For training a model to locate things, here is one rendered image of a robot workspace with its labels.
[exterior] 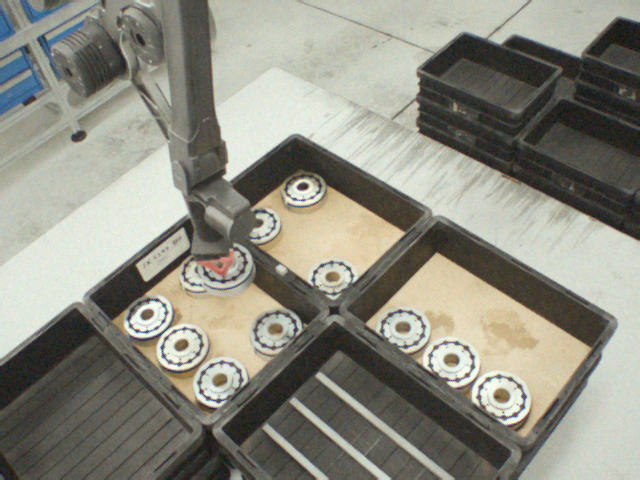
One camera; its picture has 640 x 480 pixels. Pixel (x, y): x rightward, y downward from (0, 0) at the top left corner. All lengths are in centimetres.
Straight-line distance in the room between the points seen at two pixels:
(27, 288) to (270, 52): 214
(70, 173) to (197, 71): 226
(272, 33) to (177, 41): 277
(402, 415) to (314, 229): 47
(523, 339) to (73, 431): 85
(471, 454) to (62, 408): 76
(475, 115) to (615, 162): 49
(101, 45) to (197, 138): 106
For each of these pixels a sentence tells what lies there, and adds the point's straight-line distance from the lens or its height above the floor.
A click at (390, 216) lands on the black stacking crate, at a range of 136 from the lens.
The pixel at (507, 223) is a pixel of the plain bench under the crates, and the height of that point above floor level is 70.
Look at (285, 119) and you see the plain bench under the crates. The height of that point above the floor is 70.
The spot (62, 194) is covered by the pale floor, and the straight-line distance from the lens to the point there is 301.
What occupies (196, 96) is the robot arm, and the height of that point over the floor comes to 136.
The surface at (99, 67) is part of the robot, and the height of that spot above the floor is 90.
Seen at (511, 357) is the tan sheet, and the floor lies 83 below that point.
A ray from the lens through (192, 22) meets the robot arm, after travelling 84.
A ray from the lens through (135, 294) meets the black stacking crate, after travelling 135.
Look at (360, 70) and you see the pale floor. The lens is 323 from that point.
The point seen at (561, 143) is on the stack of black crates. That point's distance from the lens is 229.
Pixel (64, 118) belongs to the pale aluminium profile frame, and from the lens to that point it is 318.
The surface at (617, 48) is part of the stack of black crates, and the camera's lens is 259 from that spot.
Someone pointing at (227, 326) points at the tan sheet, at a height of 83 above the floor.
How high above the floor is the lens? 187
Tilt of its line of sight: 50 degrees down
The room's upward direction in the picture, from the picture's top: 9 degrees counter-clockwise
